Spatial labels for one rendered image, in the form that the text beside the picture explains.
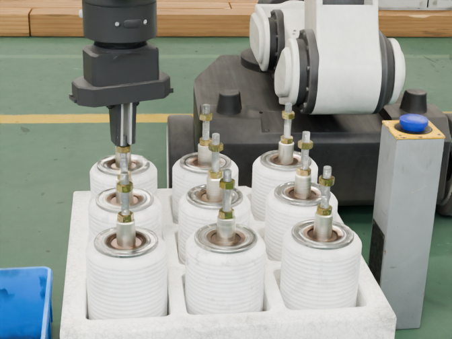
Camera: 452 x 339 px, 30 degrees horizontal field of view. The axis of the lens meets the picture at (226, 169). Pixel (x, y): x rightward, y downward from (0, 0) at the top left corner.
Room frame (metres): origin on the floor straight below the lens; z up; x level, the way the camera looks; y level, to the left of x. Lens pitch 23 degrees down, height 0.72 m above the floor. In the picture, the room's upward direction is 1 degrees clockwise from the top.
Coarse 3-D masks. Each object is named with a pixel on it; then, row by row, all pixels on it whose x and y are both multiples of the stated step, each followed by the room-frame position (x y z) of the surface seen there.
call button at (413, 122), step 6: (408, 114) 1.14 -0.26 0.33; (414, 114) 1.14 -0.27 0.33; (402, 120) 1.12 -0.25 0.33; (408, 120) 1.11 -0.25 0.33; (414, 120) 1.11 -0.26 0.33; (420, 120) 1.11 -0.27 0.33; (426, 120) 1.12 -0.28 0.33; (402, 126) 1.12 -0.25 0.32; (408, 126) 1.11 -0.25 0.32; (414, 126) 1.11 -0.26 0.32; (420, 126) 1.11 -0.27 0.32
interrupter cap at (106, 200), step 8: (104, 192) 1.01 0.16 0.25; (112, 192) 1.01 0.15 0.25; (136, 192) 1.02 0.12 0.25; (144, 192) 1.02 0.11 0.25; (96, 200) 0.99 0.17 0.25; (104, 200) 0.99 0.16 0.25; (112, 200) 1.00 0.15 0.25; (136, 200) 1.00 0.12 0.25; (144, 200) 0.99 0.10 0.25; (152, 200) 0.99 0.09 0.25; (104, 208) 0.97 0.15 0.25; (112, 208) 0.97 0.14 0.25; (120, 208) 0.97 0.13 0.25; (136, 208) 0.97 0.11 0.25; (144, 208) 0.97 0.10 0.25
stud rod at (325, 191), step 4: (324, 168) 0.91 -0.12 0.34; (328, 168) 0.91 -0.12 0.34; (324, 172) 0.91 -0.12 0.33; (328, 172) 0.91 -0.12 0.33; (324, 176) 0.91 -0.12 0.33; (328, 176) 0.91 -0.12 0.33; (324, 188) 0.91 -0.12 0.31; (328, 188) 0.91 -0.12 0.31; (324, 192) 0.91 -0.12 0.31; (328, 192) 0.91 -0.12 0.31; (324, 196) 0.91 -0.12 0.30; (328, 196) 0.91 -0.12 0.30; (324, 200) 0.91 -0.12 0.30; (328, 200) 0.91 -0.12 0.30; (324, 204) 0.91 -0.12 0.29; (328, 204) 0.91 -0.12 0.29; (324, 208) 0.91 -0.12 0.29
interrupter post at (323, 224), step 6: (318, 216) 0.90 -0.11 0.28; (324, 216) 0.90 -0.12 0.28; (330, 216) 0.90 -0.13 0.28; (318, 222) 0.90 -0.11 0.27; (324, 222) 0.90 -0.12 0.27; (330, 222) 0.90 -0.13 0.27; (318, 228) 0.90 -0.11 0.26; (324, 228) 0.90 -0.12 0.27; (330, 228) 0.90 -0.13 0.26; (318, 234) 0.90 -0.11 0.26; (324, 234) 0.90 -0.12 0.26; (330, 234) 0.90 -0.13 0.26
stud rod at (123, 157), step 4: (124, 136) 0.99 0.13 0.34; (124, 140) 0.99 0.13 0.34; (124, 144) 0.99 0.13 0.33; (120, 156) 0.99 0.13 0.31; (124, 156) 0.99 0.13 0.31; (120, 160) 0.99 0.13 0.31; (124, 160) 0.99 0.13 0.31; (120, 164) 0.99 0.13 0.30; (124, 164) 0.99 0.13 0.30; (120, 168) 0.99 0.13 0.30; (124, 168) 0.99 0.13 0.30; (120, 172) 0.99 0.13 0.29
